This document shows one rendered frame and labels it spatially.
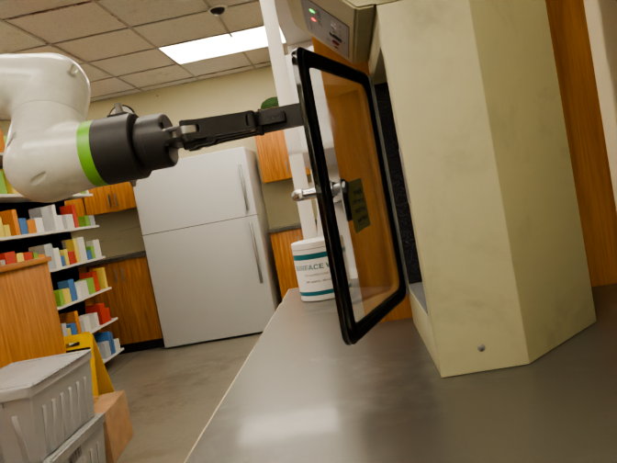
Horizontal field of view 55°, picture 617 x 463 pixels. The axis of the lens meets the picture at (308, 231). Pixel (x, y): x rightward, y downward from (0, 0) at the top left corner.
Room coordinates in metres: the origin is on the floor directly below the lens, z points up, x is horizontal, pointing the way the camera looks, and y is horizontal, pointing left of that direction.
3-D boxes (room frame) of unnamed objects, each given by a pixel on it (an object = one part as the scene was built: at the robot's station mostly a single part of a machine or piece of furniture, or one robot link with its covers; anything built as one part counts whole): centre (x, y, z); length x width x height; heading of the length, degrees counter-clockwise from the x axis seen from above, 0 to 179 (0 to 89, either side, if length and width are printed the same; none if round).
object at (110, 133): (0.84, 0.23, 1.31); 0.09 x 0.06 x 0.12; 176
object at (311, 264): (1.52, -0.01, 1.02); 0.13 x 0.13 x 0.15
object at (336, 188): (0.81, -0.05, 1.18); 0.02 x 0.02 x 0.06; 66
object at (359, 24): (0.90, -0.09, 1.46); 0.32 x 0.11 x 0.10; 176
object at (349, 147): (0.91, -0.08, 1.19); 0.30 x 0.01 x 0.40; 156
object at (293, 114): (0.82, 0.00, 1.31); 0.07 x 0.01 x 0.03; 86
